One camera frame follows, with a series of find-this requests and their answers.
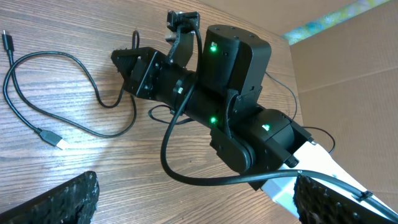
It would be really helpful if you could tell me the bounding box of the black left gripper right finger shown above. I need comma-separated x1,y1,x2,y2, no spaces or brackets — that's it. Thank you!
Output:
293,174,397,224

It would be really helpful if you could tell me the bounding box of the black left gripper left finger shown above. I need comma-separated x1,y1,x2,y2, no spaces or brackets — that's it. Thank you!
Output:
1,171,100,224

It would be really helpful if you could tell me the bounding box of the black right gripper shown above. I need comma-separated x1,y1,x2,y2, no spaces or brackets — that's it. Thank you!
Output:
111,30,197,106

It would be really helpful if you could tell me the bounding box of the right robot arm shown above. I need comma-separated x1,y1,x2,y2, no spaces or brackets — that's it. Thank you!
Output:
111,25,397,223

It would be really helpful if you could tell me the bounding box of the colourful patterned floor mat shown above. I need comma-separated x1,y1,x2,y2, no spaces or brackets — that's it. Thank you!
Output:
282,0,390,45

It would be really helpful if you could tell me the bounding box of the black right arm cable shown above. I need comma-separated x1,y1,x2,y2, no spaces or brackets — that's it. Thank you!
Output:
160,18,398,222

